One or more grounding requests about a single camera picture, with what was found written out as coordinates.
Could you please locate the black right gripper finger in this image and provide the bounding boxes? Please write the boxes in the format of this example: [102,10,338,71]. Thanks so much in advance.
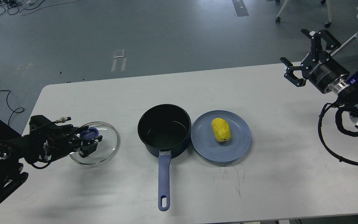
[300,29,342,61]
[280,57,306,87]

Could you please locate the dark blue saucepan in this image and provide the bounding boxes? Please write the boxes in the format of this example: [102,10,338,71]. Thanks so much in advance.
[137,104,191,212]

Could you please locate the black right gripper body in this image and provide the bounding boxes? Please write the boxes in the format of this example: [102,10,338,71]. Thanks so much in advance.
[301,52,349,94]

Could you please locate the glass pot lid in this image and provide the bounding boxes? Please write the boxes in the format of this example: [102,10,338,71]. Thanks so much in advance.
[69,121,119,166]

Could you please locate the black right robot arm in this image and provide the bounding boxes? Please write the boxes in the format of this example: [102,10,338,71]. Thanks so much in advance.
[280,29,358,166]

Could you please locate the black cable on floor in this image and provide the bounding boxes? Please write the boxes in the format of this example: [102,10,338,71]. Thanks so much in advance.
[0,70,25,126]

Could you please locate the blue plate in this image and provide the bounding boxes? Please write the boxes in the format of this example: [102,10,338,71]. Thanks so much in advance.
[191,110,251,163]

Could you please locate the white chair legs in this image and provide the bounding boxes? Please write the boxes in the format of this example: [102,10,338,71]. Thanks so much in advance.
[275,0,333,28]

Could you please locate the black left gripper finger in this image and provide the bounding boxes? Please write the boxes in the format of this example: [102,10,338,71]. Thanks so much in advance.
[71,126,103,144]
[71,140,99,158]

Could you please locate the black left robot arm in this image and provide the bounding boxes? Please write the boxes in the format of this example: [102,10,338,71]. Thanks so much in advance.
[0,115,103,204]

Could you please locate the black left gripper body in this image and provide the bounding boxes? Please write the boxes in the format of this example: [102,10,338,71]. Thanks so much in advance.
[39,124,80,162]

